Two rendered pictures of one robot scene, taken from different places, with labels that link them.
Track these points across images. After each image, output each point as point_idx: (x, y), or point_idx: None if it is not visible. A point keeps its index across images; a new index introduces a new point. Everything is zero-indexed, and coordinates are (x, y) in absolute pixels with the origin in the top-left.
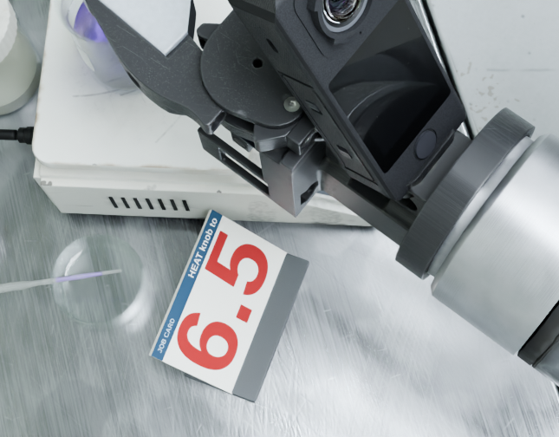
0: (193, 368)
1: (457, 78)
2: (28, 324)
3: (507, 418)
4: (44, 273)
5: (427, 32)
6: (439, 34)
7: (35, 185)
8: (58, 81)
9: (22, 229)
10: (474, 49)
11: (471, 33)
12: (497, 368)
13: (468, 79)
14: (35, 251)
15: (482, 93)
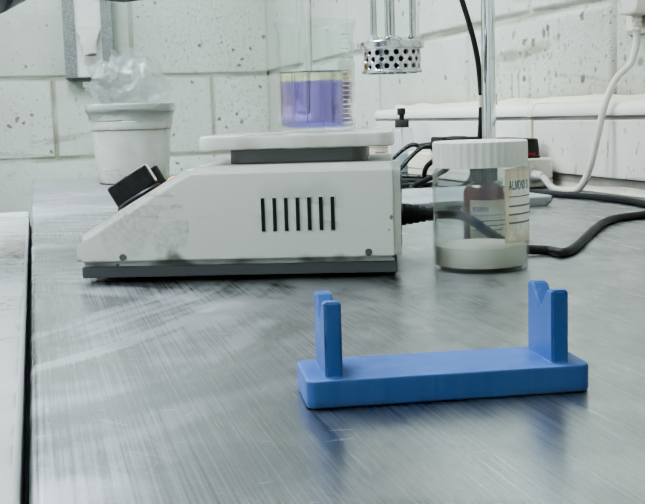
0: None
1: (24, 279)
2: (413, 239)
3: (73, 241)
4: (406, 244)
5: (37, 286)
6: (25, 287)
7: (424, 253)
8: (377, 129)
9: (430, 248)
10: None
11: None
12: (69, 245)
13: (13, 279)
14: (417, 246)
15: (5, 277)
